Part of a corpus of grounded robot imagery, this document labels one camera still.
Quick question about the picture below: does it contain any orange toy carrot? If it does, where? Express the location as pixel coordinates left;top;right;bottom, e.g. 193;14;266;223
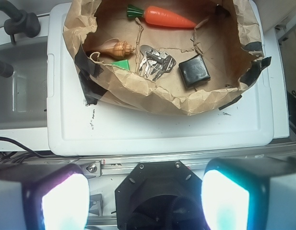
127;4;197;29

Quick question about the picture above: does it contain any bunch of silver keys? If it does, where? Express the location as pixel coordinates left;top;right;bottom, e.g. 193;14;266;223
139;45;177;81

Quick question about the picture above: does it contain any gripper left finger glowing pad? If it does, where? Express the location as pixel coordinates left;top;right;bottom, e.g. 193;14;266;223
0;163;90;230

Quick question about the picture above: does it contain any green triangular block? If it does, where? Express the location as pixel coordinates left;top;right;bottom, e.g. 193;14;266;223
111;59;130;70

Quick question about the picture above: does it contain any black cylindrical handle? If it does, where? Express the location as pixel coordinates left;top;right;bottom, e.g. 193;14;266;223
0;60;14;78

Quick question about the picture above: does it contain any black octagonal mount plate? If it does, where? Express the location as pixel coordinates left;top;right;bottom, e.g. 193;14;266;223
115;161;209;230

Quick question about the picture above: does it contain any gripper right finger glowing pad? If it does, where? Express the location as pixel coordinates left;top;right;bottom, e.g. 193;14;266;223
201;157;296;230

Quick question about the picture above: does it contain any white plastic bin lid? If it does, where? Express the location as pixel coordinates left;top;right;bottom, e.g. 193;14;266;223
47;3;274;156

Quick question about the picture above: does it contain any clear plastic storage bin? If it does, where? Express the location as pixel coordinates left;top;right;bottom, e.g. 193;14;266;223
0;36;47;130

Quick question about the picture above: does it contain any black box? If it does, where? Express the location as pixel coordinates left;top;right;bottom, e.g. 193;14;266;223
178;55;211;89

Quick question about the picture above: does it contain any black cable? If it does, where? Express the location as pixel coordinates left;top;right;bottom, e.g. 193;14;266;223
0;136;52;160

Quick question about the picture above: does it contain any aluminium extrusion rail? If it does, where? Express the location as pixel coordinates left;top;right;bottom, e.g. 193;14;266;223
0;141;296;178

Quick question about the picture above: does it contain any crumpled brown paper bag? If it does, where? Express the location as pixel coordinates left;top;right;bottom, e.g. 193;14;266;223
63;0;271;116

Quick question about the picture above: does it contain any brown conch seashell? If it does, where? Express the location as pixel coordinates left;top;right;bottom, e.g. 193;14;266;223
91;38;135;59

